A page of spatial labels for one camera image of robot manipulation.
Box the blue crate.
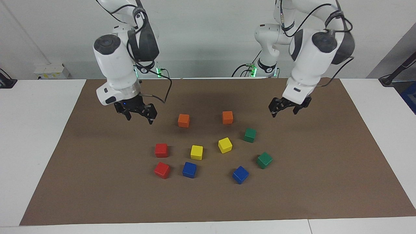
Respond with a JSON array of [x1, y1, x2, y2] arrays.
[[400, 81, 416, 115]]

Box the yellow wooden cube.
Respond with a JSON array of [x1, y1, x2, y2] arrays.
[[190, 145, 203, 161], [218, 137, 233, 154]]

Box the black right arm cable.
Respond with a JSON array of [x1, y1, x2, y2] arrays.
[[110, 0, 173, 104]]

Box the brown paper mat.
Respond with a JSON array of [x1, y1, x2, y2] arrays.
[[19, 78, 416, 226]]

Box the blue wooden cube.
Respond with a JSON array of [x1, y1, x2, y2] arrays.
[[232, 166, 249, 185], [182, 162, 197, 179]]

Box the white cardboard box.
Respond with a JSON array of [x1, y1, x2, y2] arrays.
[[34, 63, 70, 79]]

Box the black clamp base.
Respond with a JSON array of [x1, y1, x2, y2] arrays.
[[0, 69, 17, 89]]

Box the black stand pole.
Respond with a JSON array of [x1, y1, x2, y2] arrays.
[[379, 51, 416, 86]]

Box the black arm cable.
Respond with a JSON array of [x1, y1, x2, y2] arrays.
[[283, 0, 355, 87], [110, 0, 173, 104]]

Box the red wooden cube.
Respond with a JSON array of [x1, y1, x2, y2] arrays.
[[154, 162, 171, 179], [155, 143, 169, 158]]

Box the green wooden cube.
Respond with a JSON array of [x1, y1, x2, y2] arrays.
[[256, 152, 273, 169], [243, 128, 257, 143]]

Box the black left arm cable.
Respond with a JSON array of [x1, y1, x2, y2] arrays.
[[283, 0, 355, 87]]

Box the black base cable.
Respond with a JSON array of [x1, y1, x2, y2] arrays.
[[231, 50, 262, 77]]

